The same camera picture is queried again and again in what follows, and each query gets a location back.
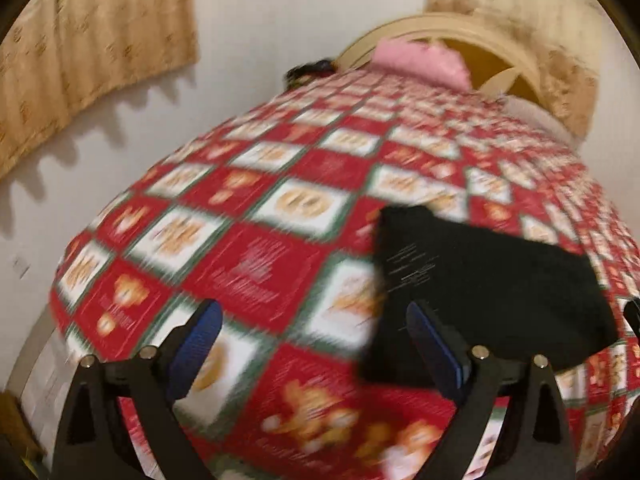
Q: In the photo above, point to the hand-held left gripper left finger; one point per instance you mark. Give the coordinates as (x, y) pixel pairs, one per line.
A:
(195, 350)

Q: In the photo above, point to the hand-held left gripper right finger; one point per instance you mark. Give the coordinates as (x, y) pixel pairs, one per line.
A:
(437, 350)

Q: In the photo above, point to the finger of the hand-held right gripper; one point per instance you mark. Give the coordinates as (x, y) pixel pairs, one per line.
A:
(633, 316)

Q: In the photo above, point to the black pants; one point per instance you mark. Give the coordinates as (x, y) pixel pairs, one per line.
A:
(490, 290)

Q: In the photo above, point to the red checkered printed bedspread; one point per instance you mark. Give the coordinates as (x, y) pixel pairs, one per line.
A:
(280, 270)

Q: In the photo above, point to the white mattress side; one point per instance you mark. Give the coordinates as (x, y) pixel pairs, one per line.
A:
(47, 375)

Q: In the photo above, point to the brown wooden furniture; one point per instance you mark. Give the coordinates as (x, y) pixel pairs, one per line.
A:
(17, 425)

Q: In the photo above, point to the striped grey pillow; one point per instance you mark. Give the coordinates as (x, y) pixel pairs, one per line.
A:
(537, 117)

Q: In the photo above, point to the pink pillow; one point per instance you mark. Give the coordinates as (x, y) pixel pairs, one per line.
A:
(425, 62)

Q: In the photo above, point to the cream wooden headboard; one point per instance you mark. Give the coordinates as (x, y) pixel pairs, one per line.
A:
(505, 55)

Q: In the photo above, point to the black object beside bed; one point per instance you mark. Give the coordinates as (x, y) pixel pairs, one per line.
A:
(307, 70)

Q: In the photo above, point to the beige patterned curtain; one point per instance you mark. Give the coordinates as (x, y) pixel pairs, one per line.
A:
(545, 25)
(90, 45)

